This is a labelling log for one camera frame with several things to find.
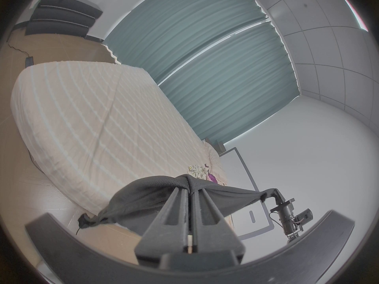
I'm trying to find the white printed pyjama garment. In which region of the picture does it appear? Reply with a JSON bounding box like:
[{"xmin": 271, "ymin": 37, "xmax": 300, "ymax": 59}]
[{"xmin": 187, "ymin": 164, "xmax": 211, "ymax": 180}]

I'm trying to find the black T-shirt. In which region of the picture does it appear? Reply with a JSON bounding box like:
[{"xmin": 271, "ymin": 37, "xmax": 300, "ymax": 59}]
[{"xmin": 78, "ymin": 174, "xmax": 277, "ymax": 236}]

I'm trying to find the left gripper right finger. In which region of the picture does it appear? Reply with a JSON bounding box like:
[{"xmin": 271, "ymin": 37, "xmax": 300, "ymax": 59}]
[{"xmin": 191, "ymin": 188, "xmax": 246, "ymax": 265}]

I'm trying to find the black cable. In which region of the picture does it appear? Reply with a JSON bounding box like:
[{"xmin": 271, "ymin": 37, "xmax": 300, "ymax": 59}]
[{"xmin": 7, "ymin": 39, "xmax": 34, "ymax": 68}]

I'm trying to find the black chest of drawers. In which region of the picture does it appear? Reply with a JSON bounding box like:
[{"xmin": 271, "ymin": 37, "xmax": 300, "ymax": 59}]
[{"xmin": 25, "ymin": 0, "xmax": 103, "ymax": 39}]

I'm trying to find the grey bedside table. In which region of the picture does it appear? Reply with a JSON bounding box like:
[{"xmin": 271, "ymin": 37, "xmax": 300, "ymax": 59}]
[{"xmin": 206, "ymin": 138, "xmax": 225, "ymax": 153}]

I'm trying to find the cream pillow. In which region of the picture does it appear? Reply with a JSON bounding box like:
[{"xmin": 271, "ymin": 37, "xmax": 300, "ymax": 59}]
[{"xmin": 205, "ymin": 142, "xmax": 222, "ymax": 174}]

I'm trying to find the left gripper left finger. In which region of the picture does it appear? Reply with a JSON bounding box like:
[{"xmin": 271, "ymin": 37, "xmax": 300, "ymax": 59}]
[{"xmin": 135, "ymin": 187, "xmax": 190, "ymax": 265}]

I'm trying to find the bed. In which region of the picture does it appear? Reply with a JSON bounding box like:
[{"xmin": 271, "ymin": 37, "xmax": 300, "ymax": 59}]
[{"xmin": 10, "ymin": 60, "xmax": 274, "ymax": 242}]

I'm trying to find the blue-green curtain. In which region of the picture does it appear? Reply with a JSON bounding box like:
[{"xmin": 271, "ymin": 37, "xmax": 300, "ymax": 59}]
[
  {"xmin": 158, "ymin": 20, "xmax": 302, "ymax": 144},
  {"xmin": 104, "ymin": 0, "xmax": 268, "ymax": 83}
]

